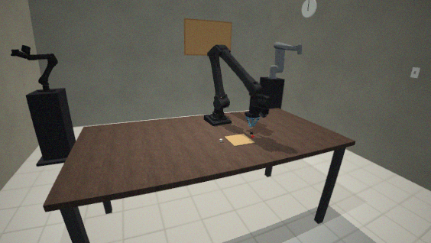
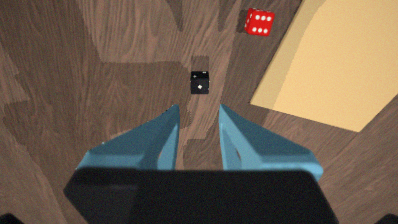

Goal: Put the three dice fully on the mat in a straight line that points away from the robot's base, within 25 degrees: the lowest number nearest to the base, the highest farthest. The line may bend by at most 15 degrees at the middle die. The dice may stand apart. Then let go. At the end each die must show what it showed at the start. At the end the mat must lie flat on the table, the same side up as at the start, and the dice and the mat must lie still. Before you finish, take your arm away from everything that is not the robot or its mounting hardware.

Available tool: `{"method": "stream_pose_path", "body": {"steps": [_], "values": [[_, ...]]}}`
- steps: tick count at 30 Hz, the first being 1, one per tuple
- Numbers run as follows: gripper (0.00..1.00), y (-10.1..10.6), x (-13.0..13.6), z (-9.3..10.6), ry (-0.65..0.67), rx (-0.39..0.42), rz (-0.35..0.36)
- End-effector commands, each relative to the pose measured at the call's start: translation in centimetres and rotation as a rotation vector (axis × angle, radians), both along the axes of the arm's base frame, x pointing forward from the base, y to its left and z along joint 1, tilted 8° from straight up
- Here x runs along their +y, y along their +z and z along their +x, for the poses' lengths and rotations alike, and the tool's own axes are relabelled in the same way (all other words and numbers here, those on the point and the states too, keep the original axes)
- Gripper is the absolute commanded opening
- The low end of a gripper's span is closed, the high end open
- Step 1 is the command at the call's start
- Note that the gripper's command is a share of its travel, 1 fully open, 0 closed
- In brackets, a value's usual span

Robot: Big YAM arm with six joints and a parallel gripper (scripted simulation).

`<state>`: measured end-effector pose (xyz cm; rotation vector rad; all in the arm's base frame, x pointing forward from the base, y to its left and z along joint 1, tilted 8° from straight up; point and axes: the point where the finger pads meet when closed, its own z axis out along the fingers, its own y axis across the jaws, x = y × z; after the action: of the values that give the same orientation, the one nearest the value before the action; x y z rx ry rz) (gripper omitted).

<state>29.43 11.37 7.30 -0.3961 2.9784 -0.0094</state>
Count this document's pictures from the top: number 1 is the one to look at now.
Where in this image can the tan flat mat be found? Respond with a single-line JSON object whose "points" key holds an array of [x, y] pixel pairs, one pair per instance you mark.
{"points": [[239, 139]]}

